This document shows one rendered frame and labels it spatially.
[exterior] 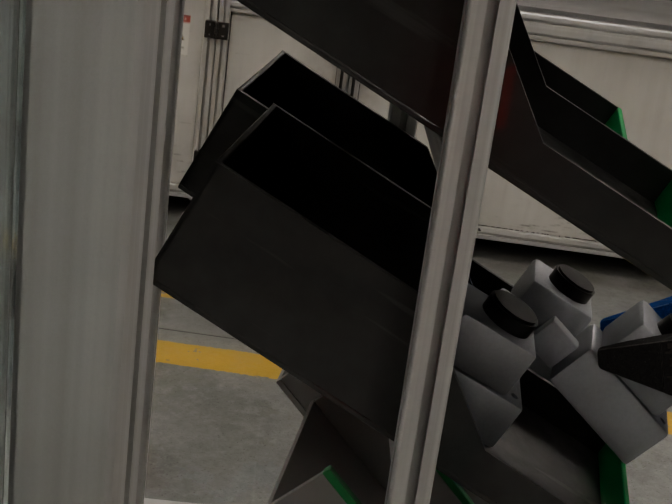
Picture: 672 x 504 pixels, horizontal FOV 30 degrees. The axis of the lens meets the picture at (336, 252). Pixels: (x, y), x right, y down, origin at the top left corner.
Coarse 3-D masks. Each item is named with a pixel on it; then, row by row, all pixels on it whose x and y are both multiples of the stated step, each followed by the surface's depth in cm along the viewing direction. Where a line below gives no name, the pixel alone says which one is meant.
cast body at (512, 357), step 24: (480, 312) 66; (504, 312) 66; (528, 312) 67; (480, 336) 65; (504, 336) 65; (528, 336) 67; (456, 360) 66; (480, 360) 66; (504, 360) 66; (528, 360) 66; (480, 384) 66; (504, 384) 66; (480, 408) 67; (504, 408) 67; (480, 432) 67; (504, 432) 67
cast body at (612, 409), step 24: (648, 312) 68; (552, 336) 68; (576, 336) 70; (600, 336) 69; (624, 336) 66; (648, 336) 66; (552, 360) 69; (576, 360) 67; (576, 384) 67; (600, 384) 67; (624, 384) 67; (576, 408) 68; (600, 408) 67; (624, 408) 67; (648, 408) 67; (600, 432) 68; (624, 432) 67; (648, 432) 67; (624, 456) 68
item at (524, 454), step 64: (256, 128) 67; (256, 192) 60; (320, 192) 73; (384, 192) 72; (192, 256) 62; (256, 256) 61; (320, 256) 61; (384, 256) 74; (256, 320) 62; (320, 320) 62; (384, 320) 61; (320, 384) 63; (384, 384) 62; (448, 448) 63; (512, 448) 70; (576, 448) 74
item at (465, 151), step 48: (480, 0) 52; (480, 48) 54; (480, 96) 54; (480, 144) 55; (480, 192) 55; (432, 240) 56; (432, 288) 57; (432, 336) 58; (432, 384) 59; (144, 432) 96; (432, 432) 60; (144, 480) 98; (432, 480) 61
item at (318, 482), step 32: (320, 416) 78; (352, 416) 78; (320, 448) 75; (352, 448) 79; (384, 448) 78; (288, 480) 69; (320, 480) 65; (352, 480) 76; (384, 480) 79; (448, 480) 78
